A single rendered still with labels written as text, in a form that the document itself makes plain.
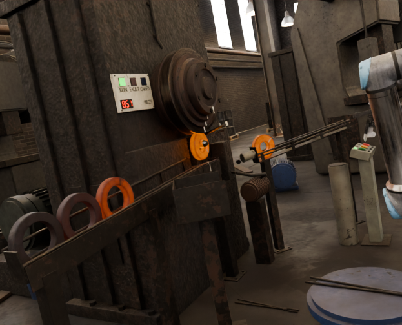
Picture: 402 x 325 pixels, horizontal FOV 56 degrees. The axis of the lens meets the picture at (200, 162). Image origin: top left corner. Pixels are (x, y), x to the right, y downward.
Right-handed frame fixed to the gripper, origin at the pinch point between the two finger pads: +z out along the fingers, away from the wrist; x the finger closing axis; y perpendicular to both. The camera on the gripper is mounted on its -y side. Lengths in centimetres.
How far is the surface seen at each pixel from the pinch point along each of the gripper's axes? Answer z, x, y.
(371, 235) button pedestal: 59, 2, 17
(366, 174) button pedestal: 21.3, 2.3, 5.9
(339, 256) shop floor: 69, -19, 4
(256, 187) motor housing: 35, -37, -48
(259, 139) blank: 11, -14, -60
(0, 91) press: 51, 84, -488
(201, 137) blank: 6, -60, -77
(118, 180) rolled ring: 14, -130, -74
